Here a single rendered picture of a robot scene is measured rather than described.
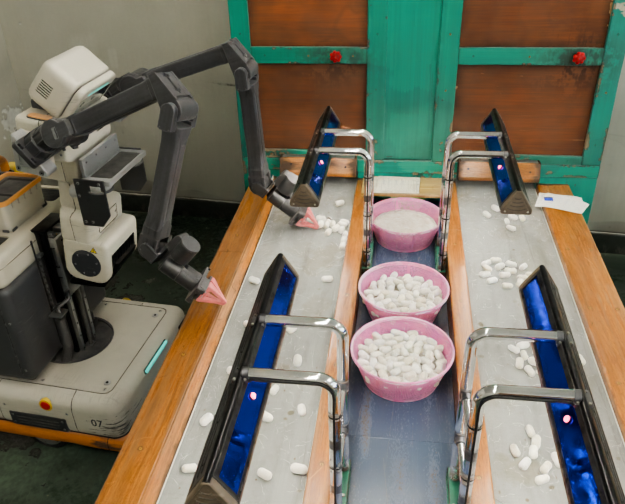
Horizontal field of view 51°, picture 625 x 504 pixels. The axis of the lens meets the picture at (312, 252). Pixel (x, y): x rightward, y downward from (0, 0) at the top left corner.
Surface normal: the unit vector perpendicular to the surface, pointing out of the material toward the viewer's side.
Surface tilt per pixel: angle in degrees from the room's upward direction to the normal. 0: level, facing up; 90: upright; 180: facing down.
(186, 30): 90
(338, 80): 90
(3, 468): 0
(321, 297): 0
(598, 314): 0
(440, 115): 90
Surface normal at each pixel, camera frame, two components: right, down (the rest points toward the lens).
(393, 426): -0.03, -0.85
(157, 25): -0.23, 0.52
